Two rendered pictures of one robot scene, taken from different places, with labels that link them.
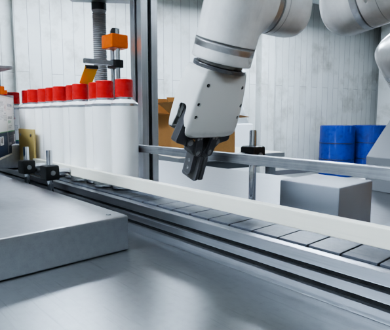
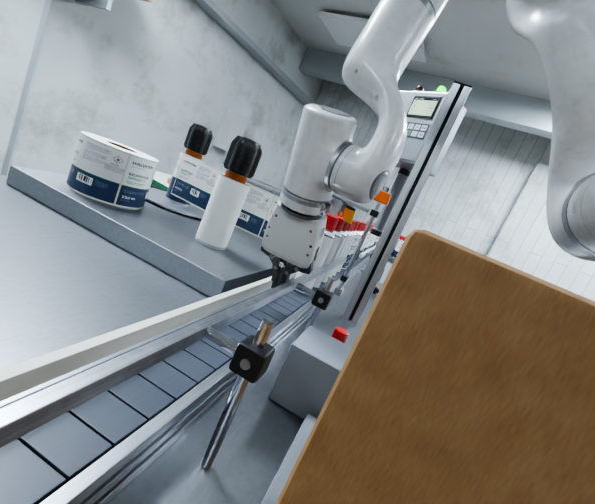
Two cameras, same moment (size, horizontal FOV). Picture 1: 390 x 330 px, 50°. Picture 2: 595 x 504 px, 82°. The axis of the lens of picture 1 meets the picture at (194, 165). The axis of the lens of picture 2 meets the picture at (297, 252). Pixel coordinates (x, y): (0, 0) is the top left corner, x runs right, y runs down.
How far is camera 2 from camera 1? 62 cm
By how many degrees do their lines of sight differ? 55
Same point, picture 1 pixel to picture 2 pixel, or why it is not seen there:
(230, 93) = (295, 230)
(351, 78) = not seen: outside the picture
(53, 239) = (182, 264)
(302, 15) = (350, 181)
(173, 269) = not seen: hidden behind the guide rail
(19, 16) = (526, 196)
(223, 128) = (292, 257)
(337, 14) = (552, 222)
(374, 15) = (583, 234)
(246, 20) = (295, 172)
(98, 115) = not seen: hidden behind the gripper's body
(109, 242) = (208, 288)
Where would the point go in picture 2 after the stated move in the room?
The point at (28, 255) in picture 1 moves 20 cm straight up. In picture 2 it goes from (169, 263) to (200, 177)
